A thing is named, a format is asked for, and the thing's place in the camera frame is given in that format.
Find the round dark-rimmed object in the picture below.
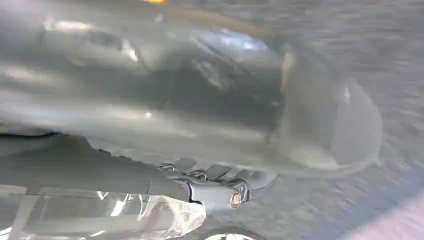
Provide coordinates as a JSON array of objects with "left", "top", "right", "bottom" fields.
[{"left": 201, "top": 226, "right": 267, "bottom": 240}]

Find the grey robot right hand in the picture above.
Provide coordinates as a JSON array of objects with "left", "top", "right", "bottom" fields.
[{"left": 0, "top": 0, "right": 384, "bottom": 210}]

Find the clear plastic wrapped parcel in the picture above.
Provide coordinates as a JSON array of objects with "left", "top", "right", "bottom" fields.
[{"left": 0, "top": 184, "right": 207, "bottom": 240}]

